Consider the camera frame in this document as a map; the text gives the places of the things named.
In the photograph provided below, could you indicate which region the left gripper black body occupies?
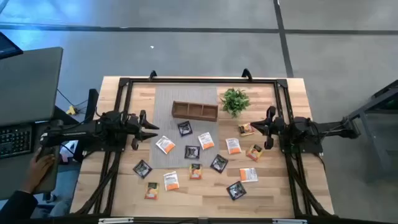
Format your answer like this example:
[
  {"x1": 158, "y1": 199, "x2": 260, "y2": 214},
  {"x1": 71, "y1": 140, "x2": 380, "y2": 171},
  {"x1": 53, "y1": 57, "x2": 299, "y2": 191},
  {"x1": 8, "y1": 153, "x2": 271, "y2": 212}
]
[{"x1": 125, "y1": 110, "x2": 148, "y2": 151}]

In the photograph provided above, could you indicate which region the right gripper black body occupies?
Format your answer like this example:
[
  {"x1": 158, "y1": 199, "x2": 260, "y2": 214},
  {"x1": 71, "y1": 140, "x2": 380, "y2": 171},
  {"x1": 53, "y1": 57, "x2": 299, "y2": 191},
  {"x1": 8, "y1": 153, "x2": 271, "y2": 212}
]
[{"x1": 264, "y1": 105, "x2": 285, "y2": 151}]

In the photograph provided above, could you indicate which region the orange mango tea bag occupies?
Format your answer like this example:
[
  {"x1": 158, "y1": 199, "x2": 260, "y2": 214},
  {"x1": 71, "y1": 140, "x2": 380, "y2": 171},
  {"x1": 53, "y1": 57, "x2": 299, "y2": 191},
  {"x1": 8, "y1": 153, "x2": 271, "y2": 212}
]
[
  {"x1": 188, "y1": 163, "x2": 203, "y2": 180},
  {"x1": 144, "y1": 182, "x2": 160, "y2": 200},
  {"x1": 238, "y1": 123, "x2": 255, "y2": 137},
  {"x1": 246, "y1": 143, "x2": 264, "y2": 162}
]

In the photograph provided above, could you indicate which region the white and orange tea bag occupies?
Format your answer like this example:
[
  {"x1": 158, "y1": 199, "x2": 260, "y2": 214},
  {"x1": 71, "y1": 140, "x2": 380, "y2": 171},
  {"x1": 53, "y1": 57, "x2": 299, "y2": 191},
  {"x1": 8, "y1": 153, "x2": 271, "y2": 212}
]
[
  {"x1": 225, "y1": 137, "x2": 243, "y2": 156},
  {"x1": 163, "y1": 170, "x2": 180, "y2": 192},
  {"x1": 198, "y1": 131, "x2": 215, "y2": 151},
  {"x1": 239, "y1": 167, "x2": 259, "y2": 183},
  {"x1": 155, "y1": 135, "x2": 176, "y2": 155}
]

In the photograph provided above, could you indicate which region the dark blackcurrant tea bag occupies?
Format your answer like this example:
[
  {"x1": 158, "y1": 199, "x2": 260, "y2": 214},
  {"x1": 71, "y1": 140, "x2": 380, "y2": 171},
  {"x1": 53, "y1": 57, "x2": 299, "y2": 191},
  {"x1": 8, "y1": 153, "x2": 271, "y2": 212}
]
[
  {"x1": 132, "y1": 159, "x2": 153, "y2": 180},
  {"x1": 177, "y1": 120, "x2": 193, "y2": 137},
  {"x1": 226, "y1": 180, "x2": 248, "y2": 201},
  {"x1": 184, "y1": 145, "x2": 201, "y2": 160},
  {"x1": 210, "y1": 154, "x2": 229, "y2": 174}
]

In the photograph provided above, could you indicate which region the wooden three-compartment organizer box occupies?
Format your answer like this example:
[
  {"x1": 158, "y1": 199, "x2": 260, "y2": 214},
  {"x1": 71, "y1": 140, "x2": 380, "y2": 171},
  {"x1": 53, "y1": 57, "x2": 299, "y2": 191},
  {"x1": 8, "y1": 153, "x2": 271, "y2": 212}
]
[{"x1": 171, "y1": 100, "x2": 219, "y2": 123}]

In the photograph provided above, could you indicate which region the person's forearm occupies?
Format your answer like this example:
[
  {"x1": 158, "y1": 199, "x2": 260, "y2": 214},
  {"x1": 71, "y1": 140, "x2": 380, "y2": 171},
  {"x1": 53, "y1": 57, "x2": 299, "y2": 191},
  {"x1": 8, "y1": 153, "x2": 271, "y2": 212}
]
[{"x1": 0, "y1": 189, "x2": 39, "y2": 224}]

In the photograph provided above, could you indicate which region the grey woven placemat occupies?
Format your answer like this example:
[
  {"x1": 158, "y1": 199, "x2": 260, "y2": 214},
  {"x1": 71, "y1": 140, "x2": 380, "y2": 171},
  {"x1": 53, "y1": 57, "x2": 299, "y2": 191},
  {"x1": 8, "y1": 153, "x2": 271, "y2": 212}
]
[{"x1": 152, "y1": 85, "x2": 220, "y2": 170}]

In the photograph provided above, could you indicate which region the small green potted plant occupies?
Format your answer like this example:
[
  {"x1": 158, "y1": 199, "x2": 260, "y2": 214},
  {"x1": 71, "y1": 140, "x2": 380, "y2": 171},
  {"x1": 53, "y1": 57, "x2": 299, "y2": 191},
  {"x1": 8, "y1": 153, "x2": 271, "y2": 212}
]
[{"x1": 220, "y1": 88, "x2": 251, "y2": 119}]

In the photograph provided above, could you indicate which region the black upright stand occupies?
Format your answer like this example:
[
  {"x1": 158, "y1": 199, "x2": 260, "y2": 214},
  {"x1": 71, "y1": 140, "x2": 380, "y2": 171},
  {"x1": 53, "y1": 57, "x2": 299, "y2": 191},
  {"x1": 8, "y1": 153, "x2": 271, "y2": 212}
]
[{"x1": 88, "y1": 88, "x2": 100, "y2": 124}]

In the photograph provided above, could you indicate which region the grey metal side table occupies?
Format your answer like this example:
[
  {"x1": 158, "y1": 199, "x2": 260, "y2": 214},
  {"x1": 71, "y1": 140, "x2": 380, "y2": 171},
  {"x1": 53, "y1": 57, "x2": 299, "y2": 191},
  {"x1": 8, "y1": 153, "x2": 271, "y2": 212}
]
[{"x1": 343, "y1": 79, "x2": 398, "y2": 183}]

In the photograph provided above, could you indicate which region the person's hand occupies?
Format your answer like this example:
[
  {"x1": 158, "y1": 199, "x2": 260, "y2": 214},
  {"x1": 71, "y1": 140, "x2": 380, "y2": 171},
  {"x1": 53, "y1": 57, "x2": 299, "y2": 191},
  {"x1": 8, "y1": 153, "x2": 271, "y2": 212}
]
[{"x1": 21, "y1": 147, "x2": 56, "y2": 194}]

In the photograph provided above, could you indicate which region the person's leg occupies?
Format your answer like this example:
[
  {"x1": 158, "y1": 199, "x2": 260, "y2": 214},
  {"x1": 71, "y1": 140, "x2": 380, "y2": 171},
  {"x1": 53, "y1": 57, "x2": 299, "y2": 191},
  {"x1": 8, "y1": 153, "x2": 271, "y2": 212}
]
[{"x1": 32, "y1": 198, "x2": 74, "y2": 218}]

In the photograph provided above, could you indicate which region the grey office desk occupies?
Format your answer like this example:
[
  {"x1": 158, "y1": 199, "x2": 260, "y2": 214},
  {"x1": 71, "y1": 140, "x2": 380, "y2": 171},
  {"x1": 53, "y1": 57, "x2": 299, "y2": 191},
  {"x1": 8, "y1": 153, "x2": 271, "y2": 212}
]
[{"x1": 0, "y1": 46, "x2": 63, "y2": 200}]

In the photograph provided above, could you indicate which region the black computer keyboard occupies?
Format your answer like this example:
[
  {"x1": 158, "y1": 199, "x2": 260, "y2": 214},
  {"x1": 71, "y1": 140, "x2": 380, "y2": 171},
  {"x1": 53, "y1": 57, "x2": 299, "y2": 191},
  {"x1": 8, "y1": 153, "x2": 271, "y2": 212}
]
[{"x1": 0, "y1": 124, "x2": 34, "y2": 160}]

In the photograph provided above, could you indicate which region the dark computer monitor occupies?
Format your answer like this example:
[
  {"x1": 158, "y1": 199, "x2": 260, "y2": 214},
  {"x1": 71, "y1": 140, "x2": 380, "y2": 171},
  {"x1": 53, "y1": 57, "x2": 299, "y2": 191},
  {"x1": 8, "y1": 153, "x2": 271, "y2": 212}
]
[{"x1": 0, "y1": 30, "x2": 24, "y2": 60}]

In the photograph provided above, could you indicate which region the black aluminium table frame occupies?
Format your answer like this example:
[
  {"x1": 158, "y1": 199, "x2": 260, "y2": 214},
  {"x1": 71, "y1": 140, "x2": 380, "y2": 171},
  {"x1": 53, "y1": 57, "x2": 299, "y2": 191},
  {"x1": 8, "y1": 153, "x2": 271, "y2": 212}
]
[{"x1": 70, "y1": 76, "x2": 335, "y2": 218}]

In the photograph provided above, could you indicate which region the black floor cable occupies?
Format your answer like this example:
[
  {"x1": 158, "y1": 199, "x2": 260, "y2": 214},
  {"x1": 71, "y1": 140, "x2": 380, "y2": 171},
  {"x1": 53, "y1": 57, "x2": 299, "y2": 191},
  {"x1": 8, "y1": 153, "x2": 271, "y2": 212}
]
[{"x1": 57, "y1": 88, "x2": 90, "y2": 110}]

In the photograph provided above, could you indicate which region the white metal bracket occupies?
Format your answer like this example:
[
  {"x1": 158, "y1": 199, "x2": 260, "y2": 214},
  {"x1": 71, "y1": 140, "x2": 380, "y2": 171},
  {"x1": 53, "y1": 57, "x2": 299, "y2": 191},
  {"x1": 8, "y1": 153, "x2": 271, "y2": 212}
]
[
  {"x1": 98, "y1": 217, "x2": 134, "y2": 224},
  {"x1": 272, "y1": 218, "x2": 308, "y2": 224}
]

